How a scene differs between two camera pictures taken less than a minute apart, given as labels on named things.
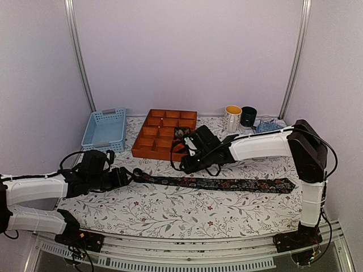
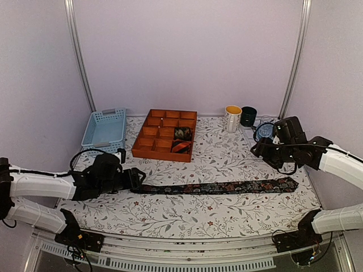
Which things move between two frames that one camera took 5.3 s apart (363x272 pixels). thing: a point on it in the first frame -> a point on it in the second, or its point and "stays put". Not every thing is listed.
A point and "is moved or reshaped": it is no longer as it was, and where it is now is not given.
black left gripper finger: (123, 177) -> (136, 177)
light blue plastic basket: (106, 131) stays put
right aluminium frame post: (305, 20) stays put
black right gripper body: (205, 162) -> (277, 157)
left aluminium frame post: (71, 24) stays put
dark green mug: (248, 114) stays put
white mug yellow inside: (233, 118) stays put
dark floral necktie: (245, 186) is moved or reshaped
